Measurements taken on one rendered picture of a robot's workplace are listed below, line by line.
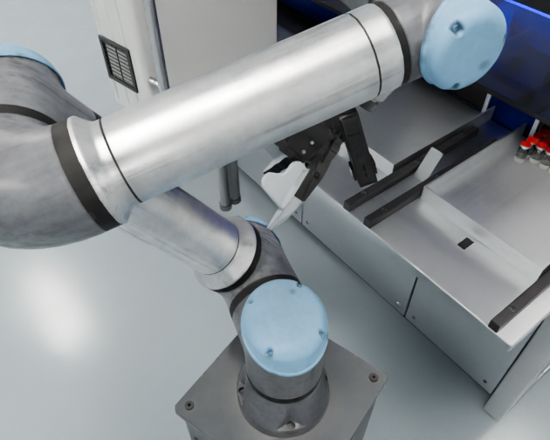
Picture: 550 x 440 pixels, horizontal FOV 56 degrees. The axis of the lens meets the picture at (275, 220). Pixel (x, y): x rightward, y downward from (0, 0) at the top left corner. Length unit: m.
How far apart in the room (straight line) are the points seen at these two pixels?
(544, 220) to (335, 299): 1.02
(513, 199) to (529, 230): 0.08
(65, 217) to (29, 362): 1.59
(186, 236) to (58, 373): 1.33
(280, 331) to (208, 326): 1.22
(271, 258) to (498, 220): 0.49
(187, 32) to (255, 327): 0.86
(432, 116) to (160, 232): 0.83
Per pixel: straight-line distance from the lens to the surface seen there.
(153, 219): 0.62
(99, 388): 1.86
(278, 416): 0.82
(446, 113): 1.32
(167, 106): 0.41
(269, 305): 0.70
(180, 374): 1.82
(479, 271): 0.98
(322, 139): 0.65
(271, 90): 0.41
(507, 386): 1.70
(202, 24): 1.38
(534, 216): 1.11
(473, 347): 1.68
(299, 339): 0.68
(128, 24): 1.26
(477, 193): 1.12
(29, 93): 0.51
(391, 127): 1.24
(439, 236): 1.01
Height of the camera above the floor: 1.60
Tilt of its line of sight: 47 degrees down
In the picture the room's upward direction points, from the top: straight up
